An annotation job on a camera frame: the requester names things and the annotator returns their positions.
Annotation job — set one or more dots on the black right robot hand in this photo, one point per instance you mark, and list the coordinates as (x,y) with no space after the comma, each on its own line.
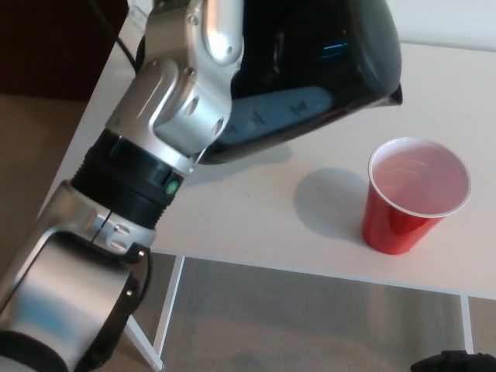
(457,362)

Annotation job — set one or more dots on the black electric kettle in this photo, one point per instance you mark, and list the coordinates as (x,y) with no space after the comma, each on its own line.
(310,58)

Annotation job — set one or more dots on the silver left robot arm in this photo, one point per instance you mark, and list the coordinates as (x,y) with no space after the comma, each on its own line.
(174,89)

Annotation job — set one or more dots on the red plastic cup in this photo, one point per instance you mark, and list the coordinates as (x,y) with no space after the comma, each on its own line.
(391,232)

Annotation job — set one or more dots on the white cabinet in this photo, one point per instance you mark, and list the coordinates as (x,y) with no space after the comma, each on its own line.
(445,19)

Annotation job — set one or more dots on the dark brown cabinet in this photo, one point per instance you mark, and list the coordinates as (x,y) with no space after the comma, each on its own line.
(50,46)

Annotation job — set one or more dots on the white metal-frame table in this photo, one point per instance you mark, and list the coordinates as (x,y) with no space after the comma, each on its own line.
(271,217)

